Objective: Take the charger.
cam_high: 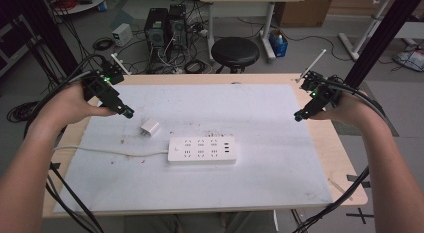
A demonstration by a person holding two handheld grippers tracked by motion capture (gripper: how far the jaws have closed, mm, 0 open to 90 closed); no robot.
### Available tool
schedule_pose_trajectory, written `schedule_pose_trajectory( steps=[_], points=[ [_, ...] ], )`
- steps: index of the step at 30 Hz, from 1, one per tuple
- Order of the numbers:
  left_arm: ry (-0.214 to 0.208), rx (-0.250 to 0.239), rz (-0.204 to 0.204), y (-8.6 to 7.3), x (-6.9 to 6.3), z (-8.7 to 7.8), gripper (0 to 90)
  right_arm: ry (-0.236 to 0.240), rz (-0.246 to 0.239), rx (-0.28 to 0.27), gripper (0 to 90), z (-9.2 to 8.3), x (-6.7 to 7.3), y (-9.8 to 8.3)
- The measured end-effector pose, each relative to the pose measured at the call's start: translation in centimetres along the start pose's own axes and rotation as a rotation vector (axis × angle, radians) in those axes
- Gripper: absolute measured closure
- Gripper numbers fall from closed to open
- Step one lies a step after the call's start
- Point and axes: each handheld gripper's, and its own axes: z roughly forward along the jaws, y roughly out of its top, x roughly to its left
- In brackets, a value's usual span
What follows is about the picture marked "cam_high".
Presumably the white power strip cable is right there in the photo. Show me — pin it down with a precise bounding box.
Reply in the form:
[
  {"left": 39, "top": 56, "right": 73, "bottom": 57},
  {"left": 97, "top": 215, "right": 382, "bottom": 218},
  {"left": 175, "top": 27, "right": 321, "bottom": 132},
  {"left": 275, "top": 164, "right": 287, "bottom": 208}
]
[{"left": 53, "top": 145, "right": 170, "bottom": 158}]

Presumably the right hand-held gripper cable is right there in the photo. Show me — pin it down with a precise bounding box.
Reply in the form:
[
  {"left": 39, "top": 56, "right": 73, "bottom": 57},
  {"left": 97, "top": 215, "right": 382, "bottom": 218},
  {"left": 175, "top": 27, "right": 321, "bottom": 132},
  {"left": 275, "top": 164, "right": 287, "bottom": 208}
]
[{"left": 318, "top": 76, "right": 389, "bottom": 126}]

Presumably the round white table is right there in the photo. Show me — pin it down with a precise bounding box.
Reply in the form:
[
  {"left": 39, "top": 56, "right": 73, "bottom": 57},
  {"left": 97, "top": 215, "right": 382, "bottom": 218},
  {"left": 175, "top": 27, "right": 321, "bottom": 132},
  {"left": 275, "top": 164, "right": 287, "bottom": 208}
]
[{"left": 49, "top": 0, "right": 110, "bottom": 17}]

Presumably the person's left hand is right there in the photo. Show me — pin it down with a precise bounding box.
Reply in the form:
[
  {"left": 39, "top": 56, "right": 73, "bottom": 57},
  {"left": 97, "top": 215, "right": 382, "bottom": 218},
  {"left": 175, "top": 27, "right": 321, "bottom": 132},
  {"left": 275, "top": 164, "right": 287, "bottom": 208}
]
[{"left": 43, "top": 81, "right": 118, "bottom": 130}]

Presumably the white power strip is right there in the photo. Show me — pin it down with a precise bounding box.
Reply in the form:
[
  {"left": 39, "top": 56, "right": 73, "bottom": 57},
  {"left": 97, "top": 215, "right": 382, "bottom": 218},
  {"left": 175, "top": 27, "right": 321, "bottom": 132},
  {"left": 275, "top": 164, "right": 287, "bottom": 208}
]
[{"left": 166, "top": 135, "right": 238, "bottom": 165}]

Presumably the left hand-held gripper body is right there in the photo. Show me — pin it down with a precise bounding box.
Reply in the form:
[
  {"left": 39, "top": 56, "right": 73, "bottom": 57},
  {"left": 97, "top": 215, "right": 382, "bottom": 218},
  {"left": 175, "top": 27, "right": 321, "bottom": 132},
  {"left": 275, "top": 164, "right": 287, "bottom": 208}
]
[{"left": 81, "top": 52, "right": 132, "bottom": 116}]

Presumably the white table mat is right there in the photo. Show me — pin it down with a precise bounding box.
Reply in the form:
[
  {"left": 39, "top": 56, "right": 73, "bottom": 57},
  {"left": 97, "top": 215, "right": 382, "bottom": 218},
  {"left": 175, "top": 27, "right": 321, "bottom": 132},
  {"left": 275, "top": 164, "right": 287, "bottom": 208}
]
[{"left": 53, "top": 83, "right": 334, "bottom": 215}]

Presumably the blue storage box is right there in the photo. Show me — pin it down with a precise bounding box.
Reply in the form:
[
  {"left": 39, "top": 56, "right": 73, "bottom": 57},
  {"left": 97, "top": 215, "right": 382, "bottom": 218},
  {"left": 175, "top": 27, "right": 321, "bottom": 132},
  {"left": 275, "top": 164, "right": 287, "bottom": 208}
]
[{"left": 268, "top": 28, "right": 289, "bottom": 59}]

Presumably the hand-held gripper cable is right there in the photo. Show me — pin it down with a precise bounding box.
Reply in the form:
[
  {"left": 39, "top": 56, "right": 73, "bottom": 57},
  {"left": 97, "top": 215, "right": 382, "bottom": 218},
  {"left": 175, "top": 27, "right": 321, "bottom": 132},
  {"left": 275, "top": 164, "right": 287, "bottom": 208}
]
[
  {"left": 318, "top": 76, "right": 389, "bottom": 126},
  {"left": 23, "top": 53, "right": 108, "bottom": 139}
]

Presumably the wooden table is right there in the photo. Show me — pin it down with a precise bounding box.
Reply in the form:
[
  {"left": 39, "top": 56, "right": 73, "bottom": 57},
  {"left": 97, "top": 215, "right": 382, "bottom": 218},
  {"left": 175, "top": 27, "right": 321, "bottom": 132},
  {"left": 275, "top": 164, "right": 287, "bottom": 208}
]
[{"left": 41, "top": 72, "right": 369, "bottom": 219}]

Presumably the white charger plug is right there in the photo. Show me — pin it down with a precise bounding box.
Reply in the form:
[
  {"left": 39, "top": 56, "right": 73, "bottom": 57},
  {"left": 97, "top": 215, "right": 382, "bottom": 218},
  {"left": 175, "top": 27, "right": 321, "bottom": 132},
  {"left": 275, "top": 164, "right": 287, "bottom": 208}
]
[{"left": 139, "top": 118, "right": 161, "bottom": 138}]

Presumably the black round stool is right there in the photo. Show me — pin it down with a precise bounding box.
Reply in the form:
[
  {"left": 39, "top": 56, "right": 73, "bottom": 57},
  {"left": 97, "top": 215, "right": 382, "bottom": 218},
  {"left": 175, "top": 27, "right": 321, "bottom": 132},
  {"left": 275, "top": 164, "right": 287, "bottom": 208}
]
[{"left": 210, "top": 36, "right": 261, "bottom": 75}]

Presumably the white metal stand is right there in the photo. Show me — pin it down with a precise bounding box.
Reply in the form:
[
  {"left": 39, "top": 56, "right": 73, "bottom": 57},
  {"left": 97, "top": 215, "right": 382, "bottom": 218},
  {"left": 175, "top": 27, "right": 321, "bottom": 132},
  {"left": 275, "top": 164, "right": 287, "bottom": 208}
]
[{"left": 338, "top": 0, "right": 398, "bottom": 62}]

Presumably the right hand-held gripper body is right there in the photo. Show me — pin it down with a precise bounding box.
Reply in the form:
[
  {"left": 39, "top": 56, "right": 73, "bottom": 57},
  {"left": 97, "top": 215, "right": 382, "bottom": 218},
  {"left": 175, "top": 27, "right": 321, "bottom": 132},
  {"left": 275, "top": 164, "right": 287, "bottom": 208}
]
[{"left": 295, "top": 48, "right": 342, "bottom": 120}]

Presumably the white power supply box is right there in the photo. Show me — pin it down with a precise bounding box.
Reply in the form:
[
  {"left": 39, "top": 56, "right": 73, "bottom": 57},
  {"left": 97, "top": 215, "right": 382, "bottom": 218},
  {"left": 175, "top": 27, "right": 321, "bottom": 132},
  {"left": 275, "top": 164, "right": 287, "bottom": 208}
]
[{"left": 111, "top": 22, "right": 134, "bottom": 48}]

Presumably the left hand-held gripper cable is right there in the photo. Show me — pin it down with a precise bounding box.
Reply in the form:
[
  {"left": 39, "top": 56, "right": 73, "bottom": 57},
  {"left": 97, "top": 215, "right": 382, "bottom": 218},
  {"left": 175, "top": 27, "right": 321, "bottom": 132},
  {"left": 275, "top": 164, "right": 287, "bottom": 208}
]
[{"left": 23, "top": 53, "right": 108, "bottom": 139}]

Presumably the black metal post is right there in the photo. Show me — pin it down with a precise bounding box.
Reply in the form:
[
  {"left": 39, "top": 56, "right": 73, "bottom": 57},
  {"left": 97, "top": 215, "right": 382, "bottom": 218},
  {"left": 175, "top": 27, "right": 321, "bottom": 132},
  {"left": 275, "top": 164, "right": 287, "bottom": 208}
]
[{"left": 343, "top": 0, "right": 424, "bottom": 91}]

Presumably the black computer tower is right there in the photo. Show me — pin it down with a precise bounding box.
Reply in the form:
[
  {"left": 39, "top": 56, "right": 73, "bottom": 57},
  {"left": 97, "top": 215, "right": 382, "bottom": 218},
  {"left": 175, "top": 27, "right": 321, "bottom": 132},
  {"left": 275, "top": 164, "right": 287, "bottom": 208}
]
[
  {"left": 143, "top": 7, "right": 170, "bottom": 66},
  {"left": 168, "top": 3, "right": 189, "bottom": 51}
]

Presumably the coiled black cable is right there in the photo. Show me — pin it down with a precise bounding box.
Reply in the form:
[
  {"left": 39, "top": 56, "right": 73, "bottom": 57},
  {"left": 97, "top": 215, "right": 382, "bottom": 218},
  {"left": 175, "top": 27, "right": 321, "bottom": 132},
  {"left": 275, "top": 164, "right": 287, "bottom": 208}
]
[
  {"left": 183, "top": 58, "right": 208, "bottom": 75},
  {"left": 92, "top": 36, "right": 115, "bottom": 52},
  {"left": 5, "top": 100, "right": 40, "bottom": 124}
]

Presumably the person's right hand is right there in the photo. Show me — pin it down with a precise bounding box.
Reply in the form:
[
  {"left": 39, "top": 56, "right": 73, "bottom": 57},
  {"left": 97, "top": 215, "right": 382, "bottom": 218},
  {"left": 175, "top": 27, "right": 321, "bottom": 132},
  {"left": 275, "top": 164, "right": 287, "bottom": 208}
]
[{"left": 310, "top": 90, "right": 378, "bottom": 128}]

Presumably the black tape cross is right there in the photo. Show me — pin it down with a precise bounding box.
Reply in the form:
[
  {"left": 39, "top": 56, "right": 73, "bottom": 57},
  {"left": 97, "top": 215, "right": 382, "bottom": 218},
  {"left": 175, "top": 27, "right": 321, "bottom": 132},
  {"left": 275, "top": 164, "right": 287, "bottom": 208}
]
[{"left": 345, "top": 207, "right": 376, "bottom": 225}]

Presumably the cardboard box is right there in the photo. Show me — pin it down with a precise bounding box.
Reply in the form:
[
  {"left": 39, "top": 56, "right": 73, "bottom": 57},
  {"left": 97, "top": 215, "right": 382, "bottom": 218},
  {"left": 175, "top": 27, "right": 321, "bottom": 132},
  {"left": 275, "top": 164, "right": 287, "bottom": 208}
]
[{"left": 275, "top": 0, "right": 335, "bottom": 29}]

